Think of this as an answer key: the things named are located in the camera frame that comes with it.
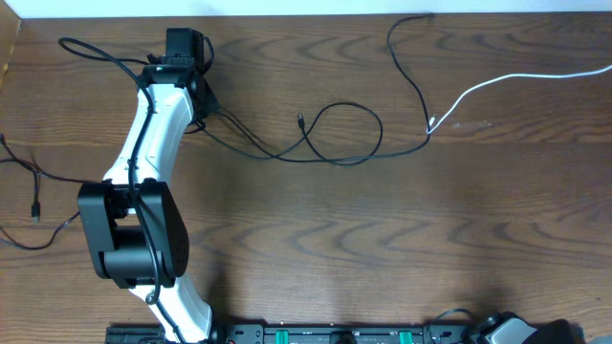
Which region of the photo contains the black USB cable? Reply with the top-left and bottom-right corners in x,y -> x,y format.
0,132 -> 97,251

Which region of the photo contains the white USB cable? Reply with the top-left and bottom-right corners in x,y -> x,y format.
425,64 -> 612,135

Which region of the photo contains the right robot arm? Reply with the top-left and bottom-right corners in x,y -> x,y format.
462,312 -> 611,344

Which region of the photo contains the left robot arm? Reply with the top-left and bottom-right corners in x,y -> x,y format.
77,28 -> 225,343

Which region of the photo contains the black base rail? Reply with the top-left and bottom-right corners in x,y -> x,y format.
103,322 -> 471,344

